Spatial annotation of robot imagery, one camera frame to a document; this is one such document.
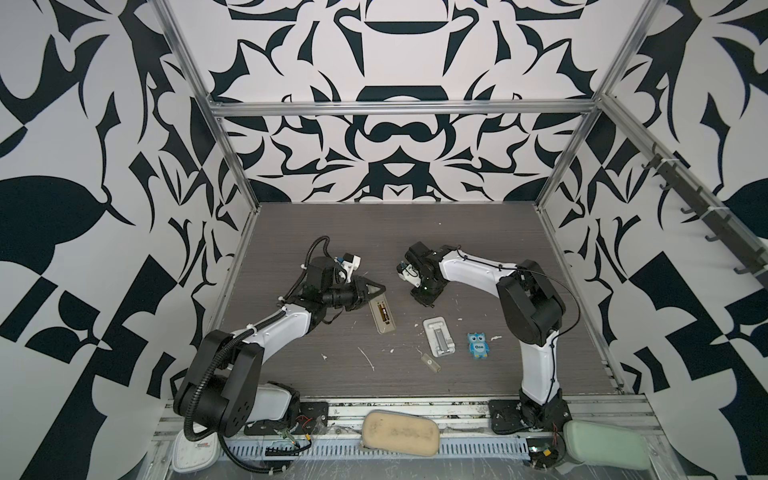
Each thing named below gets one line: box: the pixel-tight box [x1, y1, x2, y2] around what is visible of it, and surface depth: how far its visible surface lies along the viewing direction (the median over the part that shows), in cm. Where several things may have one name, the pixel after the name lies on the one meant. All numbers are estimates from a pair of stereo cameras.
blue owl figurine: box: [467, 332, 490, 359], surface depth 86 cm
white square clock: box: [172, 429, 221, 473], surface depth 69 cm
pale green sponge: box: [563, 420, 651, 470], surface depth 69 cm
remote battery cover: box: [421, 353, 441, 373], surface depth 85 cm
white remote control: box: [368, 294, 397, 334], surface depth 79 cm
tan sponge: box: [361, 410, 440, 457], surface depth 70 cm
